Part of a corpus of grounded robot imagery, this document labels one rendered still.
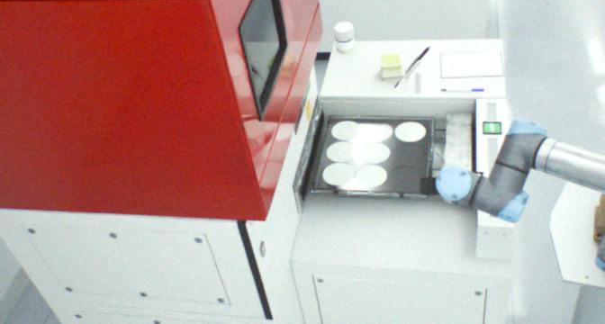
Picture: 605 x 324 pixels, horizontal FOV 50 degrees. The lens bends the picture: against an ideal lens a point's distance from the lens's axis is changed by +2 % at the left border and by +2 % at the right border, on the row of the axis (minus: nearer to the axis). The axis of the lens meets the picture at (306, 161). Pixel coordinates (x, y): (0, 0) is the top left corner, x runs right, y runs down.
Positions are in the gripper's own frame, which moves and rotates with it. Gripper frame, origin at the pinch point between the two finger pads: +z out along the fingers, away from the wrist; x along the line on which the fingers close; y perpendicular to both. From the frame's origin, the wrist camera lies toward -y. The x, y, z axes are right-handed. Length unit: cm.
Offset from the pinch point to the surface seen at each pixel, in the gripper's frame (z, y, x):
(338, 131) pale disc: 30, -43, 17
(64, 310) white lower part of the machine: -17, -112, -42
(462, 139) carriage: 35.6, -2.7, 15.8
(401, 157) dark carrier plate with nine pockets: 24.6, -20.4, 9.0
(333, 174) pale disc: 16.1, -40.2, 2.5
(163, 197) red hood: -49, -62, -6
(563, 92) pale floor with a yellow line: 201, 34, 58
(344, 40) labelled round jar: 46, -47, 53
